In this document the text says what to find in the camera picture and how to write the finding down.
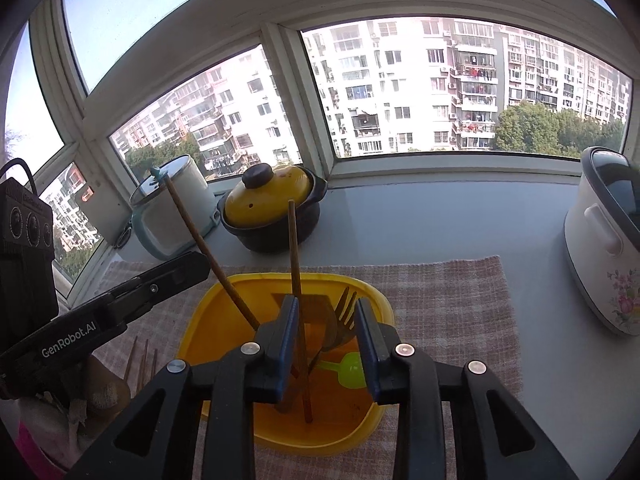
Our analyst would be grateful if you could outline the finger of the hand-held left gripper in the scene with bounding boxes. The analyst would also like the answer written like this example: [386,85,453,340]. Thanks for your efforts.
[106,251,211,324]

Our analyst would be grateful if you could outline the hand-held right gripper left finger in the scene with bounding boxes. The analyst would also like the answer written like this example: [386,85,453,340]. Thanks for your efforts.
[75,295,301,480]

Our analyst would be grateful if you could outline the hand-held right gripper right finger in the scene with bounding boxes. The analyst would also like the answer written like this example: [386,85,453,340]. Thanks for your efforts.
[353,298,579,480]

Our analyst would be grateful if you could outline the metal fork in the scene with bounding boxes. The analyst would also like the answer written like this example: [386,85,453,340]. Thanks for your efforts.
[320,286,362,353]

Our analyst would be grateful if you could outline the yellow plastic container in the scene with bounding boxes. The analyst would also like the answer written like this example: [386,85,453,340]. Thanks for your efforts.
[177,272,395,450]

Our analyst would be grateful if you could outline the small green plastic spoon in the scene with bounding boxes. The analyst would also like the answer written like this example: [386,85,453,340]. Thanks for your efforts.
[316,351,368,391]

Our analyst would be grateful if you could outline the white and green electric pot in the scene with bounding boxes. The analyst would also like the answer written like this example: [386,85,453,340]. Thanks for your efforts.
[129,154,223,261]

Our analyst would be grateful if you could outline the pink plaid cloth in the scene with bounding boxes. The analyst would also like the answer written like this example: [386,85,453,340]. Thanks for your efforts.
[92,255,525,480]

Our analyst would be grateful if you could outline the brown rounded object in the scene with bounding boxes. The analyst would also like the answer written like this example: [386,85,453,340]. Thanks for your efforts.
[75,355,132,413]

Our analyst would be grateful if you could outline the black casserole with yellow lid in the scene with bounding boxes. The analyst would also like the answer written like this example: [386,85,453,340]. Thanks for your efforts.
[218,163,328,254]

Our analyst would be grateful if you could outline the pink object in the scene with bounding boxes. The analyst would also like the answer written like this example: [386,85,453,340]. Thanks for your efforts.
[17,420,57,469]

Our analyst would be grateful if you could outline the white floral rice cooker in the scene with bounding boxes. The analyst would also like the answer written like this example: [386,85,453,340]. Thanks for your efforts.
[564,146,640,337]

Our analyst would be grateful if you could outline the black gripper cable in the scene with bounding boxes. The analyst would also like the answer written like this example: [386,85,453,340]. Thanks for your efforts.
[0,158,40,197]

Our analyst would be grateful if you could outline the white window frame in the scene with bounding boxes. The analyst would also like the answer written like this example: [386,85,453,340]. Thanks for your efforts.
[0,0,640,301]

